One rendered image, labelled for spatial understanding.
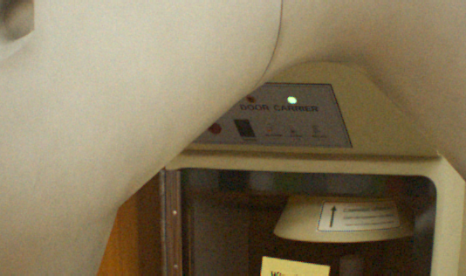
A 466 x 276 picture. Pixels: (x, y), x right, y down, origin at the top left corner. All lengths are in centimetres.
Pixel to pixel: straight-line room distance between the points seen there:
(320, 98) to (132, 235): 32
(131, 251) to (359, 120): 34
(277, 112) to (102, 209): 81
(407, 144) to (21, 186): 84
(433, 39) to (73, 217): 11
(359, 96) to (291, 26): 74
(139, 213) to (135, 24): 102
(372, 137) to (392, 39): 75
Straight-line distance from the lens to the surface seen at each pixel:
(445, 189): 103
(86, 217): 20
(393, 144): 101
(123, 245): 118
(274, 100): 100
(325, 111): 99
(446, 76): 26
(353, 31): 25
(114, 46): 18
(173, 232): 114
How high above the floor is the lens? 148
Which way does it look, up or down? 3 degrees down
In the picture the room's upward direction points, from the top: straight up
